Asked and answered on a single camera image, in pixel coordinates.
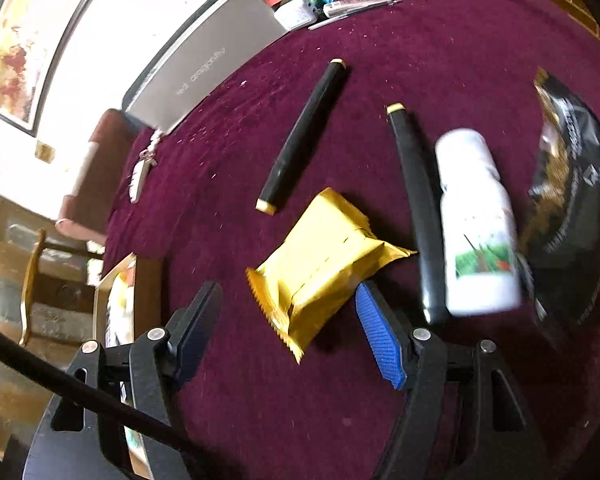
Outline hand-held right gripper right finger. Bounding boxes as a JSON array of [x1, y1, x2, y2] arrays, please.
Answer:
[[355, 281, 551, 480]]

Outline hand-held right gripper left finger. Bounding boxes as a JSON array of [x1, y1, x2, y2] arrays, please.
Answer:
[[22, 281, 224, 480]]

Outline shallow cardboard box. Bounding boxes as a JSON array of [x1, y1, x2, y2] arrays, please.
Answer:
[[92, 252, 163, 480]]

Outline yellow snack packet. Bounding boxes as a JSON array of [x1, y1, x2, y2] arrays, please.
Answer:
[[245, 187, 418, 366]]

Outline black marker with yellow caps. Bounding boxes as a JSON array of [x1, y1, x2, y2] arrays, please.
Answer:
[[386, 103, 452, 326], [255, 58, 350, 216]]

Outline white plastic bottle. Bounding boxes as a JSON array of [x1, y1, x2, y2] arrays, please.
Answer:
[[434, 129, 523, 317]]

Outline wooden chair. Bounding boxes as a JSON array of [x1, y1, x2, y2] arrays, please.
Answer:
[[19, 230, 106, 346]]

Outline brown and pink armchair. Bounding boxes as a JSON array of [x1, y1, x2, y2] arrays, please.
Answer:
[[55, 108, 146, 246]]

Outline black and gold snack bag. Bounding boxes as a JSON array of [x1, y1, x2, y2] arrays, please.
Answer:
[[517, 67, 600, 347]]

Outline large grey box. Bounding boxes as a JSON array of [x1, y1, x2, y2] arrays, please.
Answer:
[[122, 0, 291, 135]]

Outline maroon tablecloth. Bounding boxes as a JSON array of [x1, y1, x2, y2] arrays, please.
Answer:
[[102, 0, 600, 480]]

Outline white pen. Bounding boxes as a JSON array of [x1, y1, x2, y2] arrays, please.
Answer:
[[307, 11, 353, 31]]

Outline small white box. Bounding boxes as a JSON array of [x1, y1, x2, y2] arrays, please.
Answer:
[[274, 0, 317, 31]]

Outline clear pen packet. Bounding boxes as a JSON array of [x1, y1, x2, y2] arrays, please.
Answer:
[[322, 0, 406, 17]]

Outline white feather keychain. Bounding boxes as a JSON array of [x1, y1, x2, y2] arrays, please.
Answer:
[[129, 130, 163, 204]]

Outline black cable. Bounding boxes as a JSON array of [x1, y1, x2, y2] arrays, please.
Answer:
[[0, 317, 206, 480]]

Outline framed wall painting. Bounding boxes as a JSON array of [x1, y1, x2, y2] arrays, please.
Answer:
[[0, 0, 126, 136]]

